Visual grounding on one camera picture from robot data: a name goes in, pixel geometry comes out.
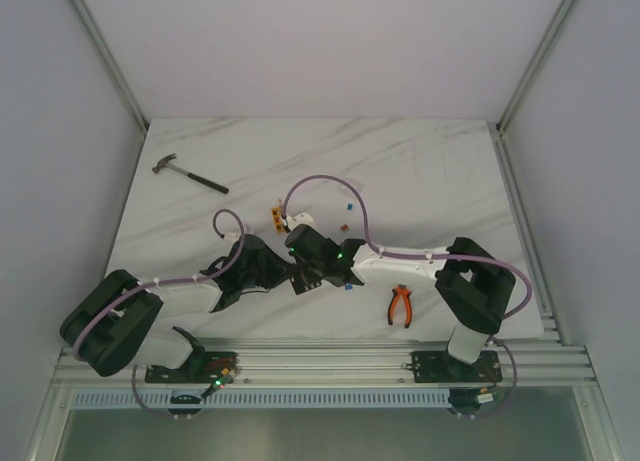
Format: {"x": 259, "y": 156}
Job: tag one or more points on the claw hammer black handle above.
{"x": 167, "y": 163}

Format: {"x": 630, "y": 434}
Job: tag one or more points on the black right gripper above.
{"x": 296, "y": 258}

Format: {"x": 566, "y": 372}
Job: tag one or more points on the aluminium rail frame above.
{"x": 368, "y": 363}

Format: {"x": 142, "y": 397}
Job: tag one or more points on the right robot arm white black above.
{"x": 473, "y": 285}

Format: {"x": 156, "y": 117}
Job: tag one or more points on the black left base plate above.
{"x": 203, "y": 368}

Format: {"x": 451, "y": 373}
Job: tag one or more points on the white slotted cable duct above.
{"x": 245, "y": 398}

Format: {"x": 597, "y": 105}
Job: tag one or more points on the black fuse box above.
{"x": 304, "y": 280}

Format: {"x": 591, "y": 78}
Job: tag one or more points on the orange terminal block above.
{"x": 279, "y": 222}

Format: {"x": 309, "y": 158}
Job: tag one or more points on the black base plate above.
{"x": 203, "y": 368}
{"x": 437, "y": 366}

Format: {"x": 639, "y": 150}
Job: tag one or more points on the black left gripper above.
{"x": 276, "y": 269}

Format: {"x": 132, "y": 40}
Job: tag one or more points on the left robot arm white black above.
{"x": 123, "y": 322}

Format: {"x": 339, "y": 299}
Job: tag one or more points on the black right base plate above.
{"x": 437, "y": 366}

